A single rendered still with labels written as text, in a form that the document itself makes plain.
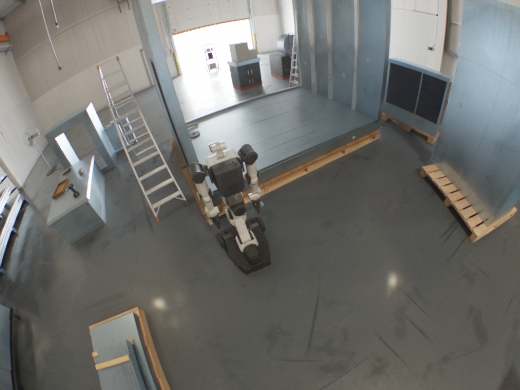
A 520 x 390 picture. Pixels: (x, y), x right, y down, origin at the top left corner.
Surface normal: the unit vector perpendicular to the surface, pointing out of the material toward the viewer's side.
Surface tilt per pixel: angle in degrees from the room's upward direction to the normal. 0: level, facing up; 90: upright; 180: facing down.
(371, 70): 90
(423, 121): 90
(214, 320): 0
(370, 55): 90
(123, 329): 0
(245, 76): 90
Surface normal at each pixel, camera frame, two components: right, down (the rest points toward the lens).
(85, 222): 0.54, 0.55
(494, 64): -0.98, 0.20
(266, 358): -0.12, -0.70
